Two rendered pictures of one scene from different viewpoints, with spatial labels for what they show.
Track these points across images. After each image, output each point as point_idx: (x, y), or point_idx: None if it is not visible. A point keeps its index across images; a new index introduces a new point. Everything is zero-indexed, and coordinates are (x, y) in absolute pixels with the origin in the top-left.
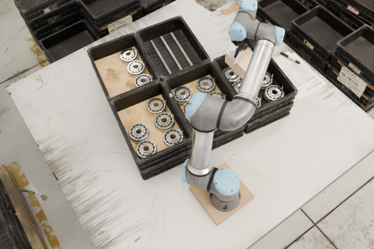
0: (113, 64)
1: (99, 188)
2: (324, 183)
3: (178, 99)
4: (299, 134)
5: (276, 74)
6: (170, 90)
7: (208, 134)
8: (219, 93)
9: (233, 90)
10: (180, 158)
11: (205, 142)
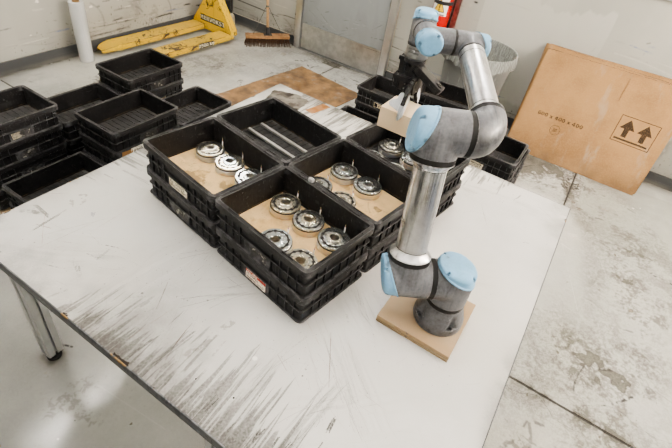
0: (186, 164)
1: (221, 358)
2: (540, 271)
3: None
4: (476, 223)
5: None
6: None
7: (444, 174)
8: (367, 178)
9: (393, 165)
10: (347, 275)
11: (438, 193)
